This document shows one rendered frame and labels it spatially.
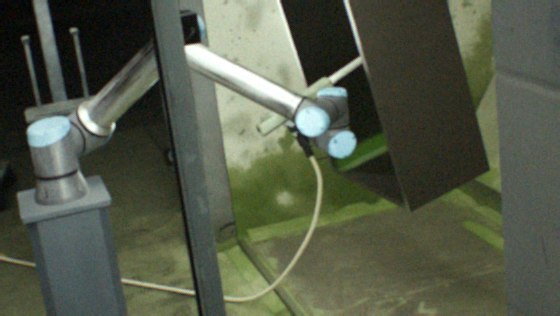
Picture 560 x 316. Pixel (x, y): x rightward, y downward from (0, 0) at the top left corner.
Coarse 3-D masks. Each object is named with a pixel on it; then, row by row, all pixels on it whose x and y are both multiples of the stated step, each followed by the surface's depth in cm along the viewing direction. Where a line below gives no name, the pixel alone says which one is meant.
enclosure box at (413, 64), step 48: (288, 0) 349; (336, 0) 357; (384, 0) 297; (432, 0) 305; (336, 48) 362; (384, 48) 301; (432, 48) 309; (384, 96) 306; (432, 96) 313; (384, 144) 381; (432, 144) 318; (480, 144) 326; (384, 192) 341; (432, 192) 322
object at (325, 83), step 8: (360, 56) 326; (352, 64) 324; (360, 64) 326; (344, 72) 323; (320, 80) 322; (328, 80) 320; (336, 80) 323; (312, 88) 320; (320, 88) 319; (312, 96) 319; (272, 112) 318; (264, 120) 315; (272, 120) 315; (280, 120) 316; (264, 128) 314; (272, 128) 316; (264, 136) 315; (296, 136) 321; (304, 152) 325; (312, 152) 325
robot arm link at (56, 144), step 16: (32, 128) 318; (48, 128) 315; (64, 128) 317; (80, 128) 327; (32, 144) 316; (48, 144) 314; (64, 144) 317; (80, 144) 325; (32, 160) 320; (48, 160) 316; (64, 160) 318; (48, 176) 318
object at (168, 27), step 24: (168, 0) 193; (168, 24) 194; (168, 48) 196; (168, 72) 197; (168, 96) 201; (192, 120) 202; (192, 144) 203; (192, 168) 204; (192, 192) 206; (192, 216) 207; (192, 240) 211; (216, 264) 212; (216, 288) 214; (216, 312) 215
